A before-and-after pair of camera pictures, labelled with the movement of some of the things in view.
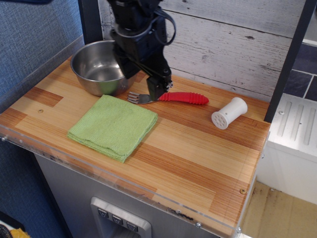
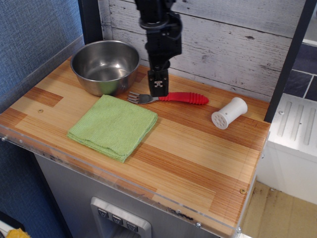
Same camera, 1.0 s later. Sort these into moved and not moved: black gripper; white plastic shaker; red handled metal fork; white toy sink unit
Moved: black gripper
Not moved: white plastic shaker; white toy sink unit; red handled metal fork
